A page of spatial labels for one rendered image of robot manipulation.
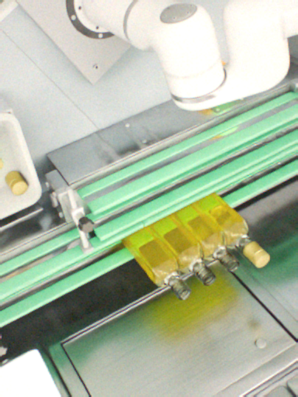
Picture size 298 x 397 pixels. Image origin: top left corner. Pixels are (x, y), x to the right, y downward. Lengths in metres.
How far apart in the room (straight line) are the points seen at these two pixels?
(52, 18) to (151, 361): 0.69
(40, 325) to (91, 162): 0.40
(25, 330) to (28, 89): 0.54
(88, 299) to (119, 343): 0.18
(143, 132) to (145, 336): 0.43
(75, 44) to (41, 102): 0.15
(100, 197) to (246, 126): 0.37
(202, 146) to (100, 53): 0.29
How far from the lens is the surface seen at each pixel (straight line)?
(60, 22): 1.11
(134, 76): 1.27
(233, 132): 1.26
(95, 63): 1.17
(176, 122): 1.27
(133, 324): 1.25
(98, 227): 1.19
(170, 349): 1.21
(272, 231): 1.45
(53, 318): 1.35
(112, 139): 1.25
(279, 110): 1.33
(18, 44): 1.13
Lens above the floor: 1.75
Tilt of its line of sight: 42 degrees down
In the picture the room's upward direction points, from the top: 137 degrees clockwise
